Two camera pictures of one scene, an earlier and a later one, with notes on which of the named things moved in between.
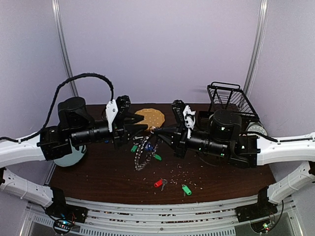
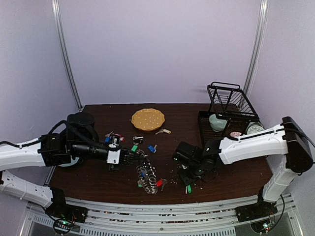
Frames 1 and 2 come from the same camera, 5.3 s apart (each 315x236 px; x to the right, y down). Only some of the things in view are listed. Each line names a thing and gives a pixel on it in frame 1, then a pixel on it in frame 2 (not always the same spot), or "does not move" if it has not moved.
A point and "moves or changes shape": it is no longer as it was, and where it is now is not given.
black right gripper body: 179,141 -> 186,177
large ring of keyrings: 144,150 -> 147,179
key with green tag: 134,148 does not move
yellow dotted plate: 152,117 does not move
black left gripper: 119,133 -> 124,159
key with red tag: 160,183 does not move
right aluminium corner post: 259,32 does not move
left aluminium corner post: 57,12 does not move
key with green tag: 186,190 moves or changes shape
